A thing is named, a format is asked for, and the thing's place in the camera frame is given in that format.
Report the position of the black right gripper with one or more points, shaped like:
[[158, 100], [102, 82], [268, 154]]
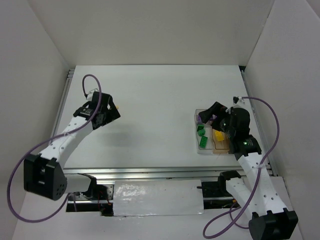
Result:
[[217, 115]]

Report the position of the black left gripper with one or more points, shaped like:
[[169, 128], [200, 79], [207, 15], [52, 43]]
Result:
[[110, 110]]

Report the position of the curved purple lego brick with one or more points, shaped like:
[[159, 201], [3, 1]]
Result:
[[198, 119]]

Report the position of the green square lego brick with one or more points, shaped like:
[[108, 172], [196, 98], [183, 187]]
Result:
[[201, 132]]

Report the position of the curved yellow lego brick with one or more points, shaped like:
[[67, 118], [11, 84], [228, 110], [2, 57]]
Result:
[[219, 136]]

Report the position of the green plate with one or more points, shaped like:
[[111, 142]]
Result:
[[203, 142]]

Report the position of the small purple lego plate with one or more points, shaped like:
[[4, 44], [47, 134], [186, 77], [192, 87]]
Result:
[[212, 119]]

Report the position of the small curved green brick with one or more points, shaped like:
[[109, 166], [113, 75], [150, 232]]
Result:
[[199, 127]]

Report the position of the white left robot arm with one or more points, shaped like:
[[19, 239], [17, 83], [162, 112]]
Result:
[[43, 173]]

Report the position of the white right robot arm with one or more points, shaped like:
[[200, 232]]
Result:
[[269, 217]]

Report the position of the right arm base joint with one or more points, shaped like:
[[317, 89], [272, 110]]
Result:
[[217, 189]]

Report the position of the left arm base joint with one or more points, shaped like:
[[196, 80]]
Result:
[[89, 187]]

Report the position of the clear plastic bin rear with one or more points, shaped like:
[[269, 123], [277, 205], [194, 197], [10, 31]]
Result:
[[203, 114]]

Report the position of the clear plastic bin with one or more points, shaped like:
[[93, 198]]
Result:
[[220, 147], [209, 147], [203, 114]]

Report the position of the clear plastic bin middle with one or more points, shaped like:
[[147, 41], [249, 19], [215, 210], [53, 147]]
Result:
[[220, 147]]

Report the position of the clear plastic bin front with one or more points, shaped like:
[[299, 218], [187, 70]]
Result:
[[209, 147]]

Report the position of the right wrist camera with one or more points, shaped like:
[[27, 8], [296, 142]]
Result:
[[237, 100]]

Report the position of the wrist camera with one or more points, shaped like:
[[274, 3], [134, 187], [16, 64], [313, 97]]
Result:
[[91, 93], [237, 100]]

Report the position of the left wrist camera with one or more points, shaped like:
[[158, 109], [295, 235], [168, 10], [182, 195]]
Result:
[[91, 93]]

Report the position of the left side rail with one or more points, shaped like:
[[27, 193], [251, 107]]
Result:
[[62, 102]]

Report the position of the aluminium table edge rail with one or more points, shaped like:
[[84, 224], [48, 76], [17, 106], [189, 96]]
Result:
[[154, 173]]

